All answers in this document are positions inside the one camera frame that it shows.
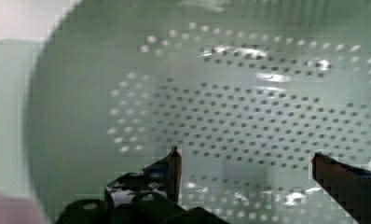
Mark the grey round plate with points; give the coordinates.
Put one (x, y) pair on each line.
(32, 20)

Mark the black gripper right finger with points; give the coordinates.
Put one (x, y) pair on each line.
(348, 185)

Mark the green plastic strainer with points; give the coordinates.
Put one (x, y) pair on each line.
(248, 90)

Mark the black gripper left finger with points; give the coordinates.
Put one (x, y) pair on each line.
(162, 177)

